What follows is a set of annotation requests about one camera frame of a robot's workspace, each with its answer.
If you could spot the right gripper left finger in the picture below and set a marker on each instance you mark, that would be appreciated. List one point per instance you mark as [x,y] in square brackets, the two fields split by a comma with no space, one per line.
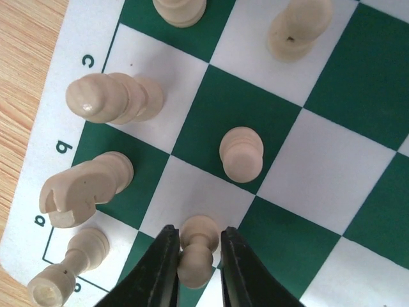
[153,281]

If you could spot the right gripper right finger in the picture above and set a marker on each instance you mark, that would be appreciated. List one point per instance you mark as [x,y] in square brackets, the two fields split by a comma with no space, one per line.
[245,280]

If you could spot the light pawn chess piece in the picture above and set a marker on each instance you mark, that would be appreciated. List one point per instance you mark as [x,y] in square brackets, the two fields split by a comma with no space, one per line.
[241,152]
[199,238]
[294,31]

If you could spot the green white chess board mat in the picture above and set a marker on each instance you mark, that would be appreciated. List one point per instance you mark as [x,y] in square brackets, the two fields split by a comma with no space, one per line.
[307,159]

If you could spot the light rook chess piece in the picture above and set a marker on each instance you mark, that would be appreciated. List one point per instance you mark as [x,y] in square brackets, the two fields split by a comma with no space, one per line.
[54,285]

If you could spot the light knight chess piece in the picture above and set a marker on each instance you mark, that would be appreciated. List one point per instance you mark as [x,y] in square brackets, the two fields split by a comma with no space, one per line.
[70,197]

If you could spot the light bishop chess piece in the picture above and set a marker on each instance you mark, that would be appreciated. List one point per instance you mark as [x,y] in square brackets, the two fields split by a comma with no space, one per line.
[115,98]

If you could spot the light queen chess piece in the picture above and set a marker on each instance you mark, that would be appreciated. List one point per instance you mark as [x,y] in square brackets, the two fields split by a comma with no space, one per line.
[180,14]

